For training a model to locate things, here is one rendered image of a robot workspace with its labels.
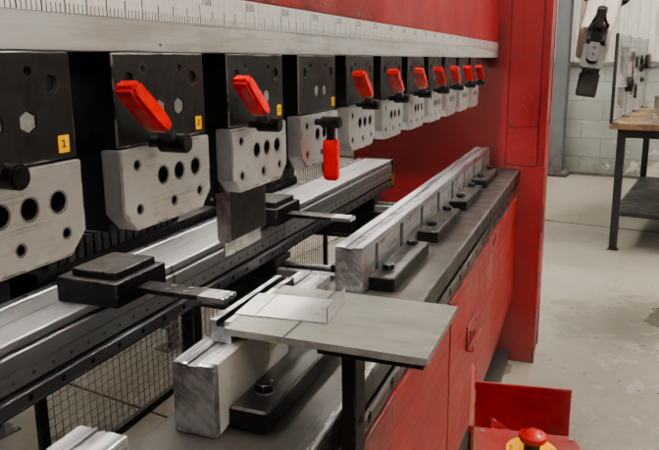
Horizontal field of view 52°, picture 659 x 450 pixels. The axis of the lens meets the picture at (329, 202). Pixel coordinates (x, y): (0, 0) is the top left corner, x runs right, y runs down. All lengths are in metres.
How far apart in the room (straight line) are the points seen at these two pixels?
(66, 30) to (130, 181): 0.15
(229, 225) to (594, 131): 7.67
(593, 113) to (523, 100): 5.46
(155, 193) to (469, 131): 2.41
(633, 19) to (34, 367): 7.79
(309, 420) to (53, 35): 0.57
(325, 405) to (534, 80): 2.20
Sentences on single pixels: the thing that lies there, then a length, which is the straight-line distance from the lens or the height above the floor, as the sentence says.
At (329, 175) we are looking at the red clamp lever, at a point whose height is 1.16.
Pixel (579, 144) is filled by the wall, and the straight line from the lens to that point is 8.46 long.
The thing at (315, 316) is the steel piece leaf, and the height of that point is 1.00.
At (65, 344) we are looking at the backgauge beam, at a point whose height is 0.95.
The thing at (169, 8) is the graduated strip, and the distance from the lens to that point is 0.71.
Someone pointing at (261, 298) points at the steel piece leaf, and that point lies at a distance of 0.97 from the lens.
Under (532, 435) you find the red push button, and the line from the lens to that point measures 1.05.
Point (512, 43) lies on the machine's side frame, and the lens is 2.96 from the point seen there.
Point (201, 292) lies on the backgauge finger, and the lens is 1.00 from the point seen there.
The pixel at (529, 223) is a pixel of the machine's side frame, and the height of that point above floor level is 0.64.
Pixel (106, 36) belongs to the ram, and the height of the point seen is 1.35.
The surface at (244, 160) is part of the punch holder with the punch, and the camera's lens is 0.83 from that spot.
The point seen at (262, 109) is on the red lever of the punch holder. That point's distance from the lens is 0.79.
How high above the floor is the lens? 1.33
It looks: 12 degrees down
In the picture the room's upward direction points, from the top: 1 degrees counter-clockwise
